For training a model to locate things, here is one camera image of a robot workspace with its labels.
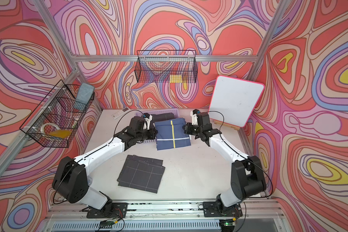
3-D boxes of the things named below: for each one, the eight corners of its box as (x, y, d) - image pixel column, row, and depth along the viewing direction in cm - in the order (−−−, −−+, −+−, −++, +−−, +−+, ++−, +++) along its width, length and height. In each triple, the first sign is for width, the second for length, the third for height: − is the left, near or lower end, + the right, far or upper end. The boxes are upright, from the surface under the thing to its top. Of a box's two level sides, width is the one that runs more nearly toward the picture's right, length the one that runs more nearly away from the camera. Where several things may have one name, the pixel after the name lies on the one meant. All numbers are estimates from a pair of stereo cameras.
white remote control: (112, 117, 118) (111, 115, 116) (127, 108, 124) (127, 106, 122) (114, 119, 116) (113, 117, 114) (130, 110, 123) (129, 108, 121)
